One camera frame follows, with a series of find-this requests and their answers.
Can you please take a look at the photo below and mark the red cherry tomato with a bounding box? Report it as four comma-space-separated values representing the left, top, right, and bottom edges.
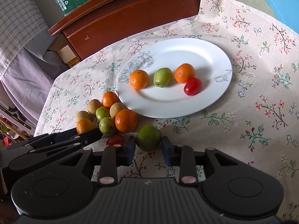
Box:
184, 77, 202, 96
106, 134, 125, 146

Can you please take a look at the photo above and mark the large orange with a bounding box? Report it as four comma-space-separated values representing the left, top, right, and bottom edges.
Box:
76, 118, 95, 134
115, 109, 137, 133

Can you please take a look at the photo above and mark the brown longan left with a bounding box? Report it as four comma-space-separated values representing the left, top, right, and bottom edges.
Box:
75, 111, 92, 123

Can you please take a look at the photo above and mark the brown longan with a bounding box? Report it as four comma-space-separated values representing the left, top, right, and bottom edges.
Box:
110, 103, 126, 118
87, 99, 102, 115
75, 111, 92, 123

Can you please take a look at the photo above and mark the spotted green jujube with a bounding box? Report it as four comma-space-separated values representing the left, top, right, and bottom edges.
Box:
99, 117, 117, 136

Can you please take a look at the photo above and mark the brown longan top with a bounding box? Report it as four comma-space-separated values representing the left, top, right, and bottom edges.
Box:
87, 99, 102, 115

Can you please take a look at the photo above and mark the brown longan right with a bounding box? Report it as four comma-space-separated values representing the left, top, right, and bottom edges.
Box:
110, 103, 126, 118

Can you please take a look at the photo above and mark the small orange near plate top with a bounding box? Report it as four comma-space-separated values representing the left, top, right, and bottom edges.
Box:
102, 91, 119, 108

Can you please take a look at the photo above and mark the lilac checked cloth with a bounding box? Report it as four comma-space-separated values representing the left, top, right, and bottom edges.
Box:
1, 0, 68, 124

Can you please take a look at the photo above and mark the cardboard box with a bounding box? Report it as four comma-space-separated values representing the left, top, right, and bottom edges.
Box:
48, 35, 80, 68

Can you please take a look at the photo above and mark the white oval plate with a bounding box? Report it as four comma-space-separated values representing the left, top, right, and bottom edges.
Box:
116, 37, 233, 119

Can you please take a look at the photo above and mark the brown wooden cabinet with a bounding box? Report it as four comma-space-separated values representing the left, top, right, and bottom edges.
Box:
49, 0, 200, 60

